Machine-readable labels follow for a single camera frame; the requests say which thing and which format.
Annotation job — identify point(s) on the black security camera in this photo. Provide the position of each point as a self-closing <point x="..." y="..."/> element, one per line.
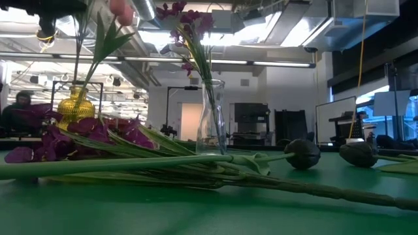
<point x="310" y="50"/>

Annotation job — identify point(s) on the background black robot arm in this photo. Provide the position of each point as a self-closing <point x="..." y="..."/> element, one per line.
<point x="168" y="130"/>

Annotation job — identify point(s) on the long ceiling light bar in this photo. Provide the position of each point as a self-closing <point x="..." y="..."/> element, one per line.
<point x="281" y="64"/>

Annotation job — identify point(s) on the white bucket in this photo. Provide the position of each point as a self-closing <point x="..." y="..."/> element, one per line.
<point x="354" y="142"/>

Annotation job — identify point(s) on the pink artificial tulip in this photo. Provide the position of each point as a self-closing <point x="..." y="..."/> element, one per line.
<point x="126" y="17"/>
<point x="117" y="6"/>

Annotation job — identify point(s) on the whiteboard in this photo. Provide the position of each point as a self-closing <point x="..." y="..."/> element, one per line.
<point x="333" y="120"/>

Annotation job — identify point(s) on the black cabinet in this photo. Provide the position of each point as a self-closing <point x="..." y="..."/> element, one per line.
<point x="249" y="114"/>

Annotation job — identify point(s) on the white board panel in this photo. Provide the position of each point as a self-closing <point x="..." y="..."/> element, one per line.
<point x="392" y="102"/>

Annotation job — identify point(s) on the green table mat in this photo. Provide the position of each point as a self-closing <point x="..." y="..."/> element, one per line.
<point x="196" y="218"/>

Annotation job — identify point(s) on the dark artificial tulip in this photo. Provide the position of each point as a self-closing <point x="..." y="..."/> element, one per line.
<point x="359" y="154"/>
<point x="305" y="153"/>

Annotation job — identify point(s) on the silver ventilation duct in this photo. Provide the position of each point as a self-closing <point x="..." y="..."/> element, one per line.
<point x="143" y="8"/>

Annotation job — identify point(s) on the black stand pole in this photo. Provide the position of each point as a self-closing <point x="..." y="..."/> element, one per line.
<point x="395" y="124"/>

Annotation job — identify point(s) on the black panel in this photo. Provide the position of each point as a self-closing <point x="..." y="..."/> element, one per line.
<point x="289" y="125"/>

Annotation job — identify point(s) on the person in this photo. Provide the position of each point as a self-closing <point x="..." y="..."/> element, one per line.
<point x="19" y="114"/>

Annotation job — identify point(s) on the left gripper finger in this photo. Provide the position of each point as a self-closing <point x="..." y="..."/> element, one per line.
<point x="70" y="5"/>

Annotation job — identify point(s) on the yellow glass vase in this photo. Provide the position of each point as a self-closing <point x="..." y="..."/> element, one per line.
<point x="75" y="109"/>

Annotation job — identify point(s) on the clear glass vase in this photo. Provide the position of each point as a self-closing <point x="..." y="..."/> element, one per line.
<point x="204" y="130"/>

